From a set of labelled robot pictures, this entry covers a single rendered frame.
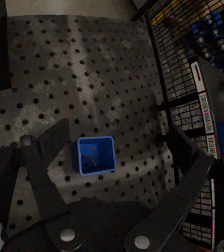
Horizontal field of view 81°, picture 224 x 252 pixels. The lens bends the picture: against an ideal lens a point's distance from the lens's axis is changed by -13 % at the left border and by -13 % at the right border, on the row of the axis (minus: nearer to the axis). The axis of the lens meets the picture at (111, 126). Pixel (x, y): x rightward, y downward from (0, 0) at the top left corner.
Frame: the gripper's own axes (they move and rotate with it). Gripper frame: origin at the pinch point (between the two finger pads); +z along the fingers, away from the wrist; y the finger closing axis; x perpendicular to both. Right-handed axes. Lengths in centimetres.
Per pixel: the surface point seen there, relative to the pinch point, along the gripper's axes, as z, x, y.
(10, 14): 107, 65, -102
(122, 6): 216, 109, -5
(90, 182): 20.5, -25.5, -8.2
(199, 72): 18.3, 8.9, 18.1
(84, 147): 24.8, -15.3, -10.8
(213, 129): 11.9, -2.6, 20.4
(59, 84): 30.4, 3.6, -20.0
